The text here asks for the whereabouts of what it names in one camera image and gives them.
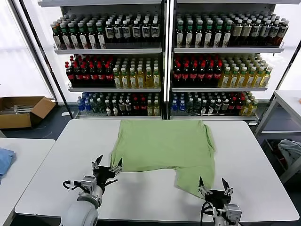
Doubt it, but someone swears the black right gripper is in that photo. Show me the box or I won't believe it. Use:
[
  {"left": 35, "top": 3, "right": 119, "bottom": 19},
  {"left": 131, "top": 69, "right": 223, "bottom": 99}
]
[{"left": 198, "top": 176, "right": 234, "bottom": 208}]

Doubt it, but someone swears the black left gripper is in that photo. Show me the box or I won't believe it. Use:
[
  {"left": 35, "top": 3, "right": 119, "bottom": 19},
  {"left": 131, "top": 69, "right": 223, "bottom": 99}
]
[{"left": 91, "top": 154, "right": 124, "bottom": 187}]

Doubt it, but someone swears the green polo shirt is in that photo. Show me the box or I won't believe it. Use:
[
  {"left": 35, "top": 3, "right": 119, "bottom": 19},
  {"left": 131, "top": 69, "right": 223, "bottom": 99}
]
[{"left": 110, "top": 119, "right": 216, "bottom": 200}]

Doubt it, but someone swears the black storage crate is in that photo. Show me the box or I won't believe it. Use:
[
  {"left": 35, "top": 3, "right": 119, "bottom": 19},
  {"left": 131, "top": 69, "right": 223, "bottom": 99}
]
[{"left": 262, "top": 139, "right": 289, "bottom": 177}]

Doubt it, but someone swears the red fabric item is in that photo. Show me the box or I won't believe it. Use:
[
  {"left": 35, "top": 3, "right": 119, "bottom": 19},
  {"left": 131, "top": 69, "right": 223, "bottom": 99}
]
[{"left": 274, "top": 148, "right": 287, "bottom": 166}]

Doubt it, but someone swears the grey white cloth pile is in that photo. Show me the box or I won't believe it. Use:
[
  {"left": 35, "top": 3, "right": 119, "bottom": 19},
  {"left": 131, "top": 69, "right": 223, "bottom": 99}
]
[{"left": 278, "top": 139, "right": 301, "bottom": 170}]

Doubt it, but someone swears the blue folded cloth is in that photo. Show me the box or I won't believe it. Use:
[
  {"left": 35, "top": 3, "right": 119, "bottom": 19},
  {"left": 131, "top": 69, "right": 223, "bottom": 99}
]
[{"left": 0, "top": 147, "right": 16, "bottom": 185}]

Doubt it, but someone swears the silver metal parts bundle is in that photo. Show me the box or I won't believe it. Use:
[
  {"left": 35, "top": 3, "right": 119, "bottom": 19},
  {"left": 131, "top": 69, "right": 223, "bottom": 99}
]
[{"left": 13, "top": 104, "right": 35, "bottom": 115}]

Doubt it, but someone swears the brown cardboard box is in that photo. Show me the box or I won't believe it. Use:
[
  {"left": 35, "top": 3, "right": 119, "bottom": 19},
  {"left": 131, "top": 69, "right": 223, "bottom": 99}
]
[{"left": 0, "top": 96, "right": 57, "bottom": 129}]

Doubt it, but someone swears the white shelf unit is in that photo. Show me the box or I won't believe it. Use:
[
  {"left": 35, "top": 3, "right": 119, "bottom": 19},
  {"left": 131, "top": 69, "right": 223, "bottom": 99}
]
[
  {"left": 168, "top": 0, "right": 286, "bottom": 125},
  {"left": 37, "top": 0, "right": 168, "bottom": 121}
]

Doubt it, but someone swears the dark drink bottle green label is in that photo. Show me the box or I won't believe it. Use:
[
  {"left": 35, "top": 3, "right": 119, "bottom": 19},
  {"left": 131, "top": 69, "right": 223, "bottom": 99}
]
[
  {"left": 185, "top": 19, "right": 195, "bottom": 47},
  {"left": 60, "top": 22, "right": 71, "bottom": 49},
  {"left": 68, "top": 22, "right": 79, "bottom": 49},
  {"left": 52, "top": 21, "right": 62, "bottom": 49},
  {"left": 176, "top": 19, "right": 185, "bottom": 47},
  {"left": 77, "top": 21, "right": 89, "bottom": 49},
  {"left": 205, "top": 19, "right": 214, "bottom": 47},
  {"left": 96, "top": 21, "right": 106, "bottom": 49},
  {"left": 223, "top": 19, "right": 232, "bottom": 47},
  {"left": 86, "top": 21, "right": 97, "bottom": 49},
  {"left": 195, "top": 19, "right": 204, "bottom": 47},
  {"left": 214, "top": 19, "right": 224, "bottom": 47}
]

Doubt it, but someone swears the dark bottle white blue label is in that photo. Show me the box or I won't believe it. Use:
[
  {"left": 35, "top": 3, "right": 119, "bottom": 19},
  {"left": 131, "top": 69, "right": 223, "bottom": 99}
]
[
  {"left": 150, "top": 19, "right": 160, "bottom": 43},
  {"left": 122, "top": 20, "right": 132, "bottom": 43},
  {"left": 132, "top": 19, "right": 142, "bottom": 43},
  {"left": 105, "top": 20, "right": 114, "bottom": 43},
  {"left": 250, "top": 18, "right": 261, "bottom": 45},
  {"left": 114, "top": 20, "right": 123, "bottom": 43},
  {"left": 142, "top": 19, "right": 151, "bottom": 43},
  {"left": 278, "top": 17, "right": 290, "bottom": 45},
  {"left": 270, "top": 19, "right": 280, "bottom": 45},
  {"left": 261, "top": 18, "right": 272, "bottom": 45}
]

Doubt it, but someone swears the dark bottle beige label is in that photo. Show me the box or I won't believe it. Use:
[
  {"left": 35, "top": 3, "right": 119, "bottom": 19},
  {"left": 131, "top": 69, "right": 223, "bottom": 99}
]
[
  {"left": 242, "top": 19, "right": 252, "bottom": 45},
  {"left": 232, "top": 18, "right": 244, "bottom": 45}
]

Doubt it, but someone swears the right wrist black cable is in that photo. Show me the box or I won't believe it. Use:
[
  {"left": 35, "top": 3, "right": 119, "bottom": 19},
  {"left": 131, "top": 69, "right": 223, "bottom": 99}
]
[{"left": 200, "top": 202, "right": 216, "bottom": 223}]

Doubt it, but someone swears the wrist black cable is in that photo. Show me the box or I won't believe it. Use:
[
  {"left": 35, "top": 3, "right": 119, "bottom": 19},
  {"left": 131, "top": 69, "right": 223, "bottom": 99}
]
[
  {"left": 200, "top": 202, "right": 216, "bottom": 223},
  {"left": 63, "top": 180, "right": 83, "bottom": 191}
]

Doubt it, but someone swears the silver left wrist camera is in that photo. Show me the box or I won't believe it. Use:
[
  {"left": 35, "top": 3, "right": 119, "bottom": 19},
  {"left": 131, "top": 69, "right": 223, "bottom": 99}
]
[{"left": 81, "top": 175, "right": 97, "bottom": 189}]

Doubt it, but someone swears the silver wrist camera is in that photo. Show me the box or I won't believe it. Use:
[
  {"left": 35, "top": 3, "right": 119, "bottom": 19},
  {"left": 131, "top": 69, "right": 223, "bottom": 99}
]
[
  {"left": 81, "top": 175, "right": 97, "bottom": 189},
  {"left": 223, "top": 204, "right": 242, "bottom": 222}
]

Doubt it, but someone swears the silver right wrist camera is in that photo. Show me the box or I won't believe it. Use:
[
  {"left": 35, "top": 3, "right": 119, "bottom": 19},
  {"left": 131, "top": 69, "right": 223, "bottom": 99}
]
[{"left": 223, "top": 204, "right": 242, "bottom": 222}]

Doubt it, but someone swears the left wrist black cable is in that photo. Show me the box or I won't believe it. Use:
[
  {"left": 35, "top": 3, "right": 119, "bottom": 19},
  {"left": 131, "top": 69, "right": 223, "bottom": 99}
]
[{"left": 63, "top": 180, "right": 83, "bottom": 191}]

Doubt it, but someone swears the grey metal frame side table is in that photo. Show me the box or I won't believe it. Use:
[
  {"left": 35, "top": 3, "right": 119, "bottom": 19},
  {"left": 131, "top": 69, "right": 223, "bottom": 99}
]
[{"left": 255, "top": 90, "right": 301, "bottom": 185}]

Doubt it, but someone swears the black slanted frame pole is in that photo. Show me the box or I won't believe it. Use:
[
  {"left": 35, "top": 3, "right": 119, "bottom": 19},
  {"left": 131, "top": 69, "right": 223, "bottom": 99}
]
[
  {"left": 277, "top": 40, "right": 301, "bottom": 93},
  {"left": 18, "top": 0, "right": 74, "bottom": 118}
]

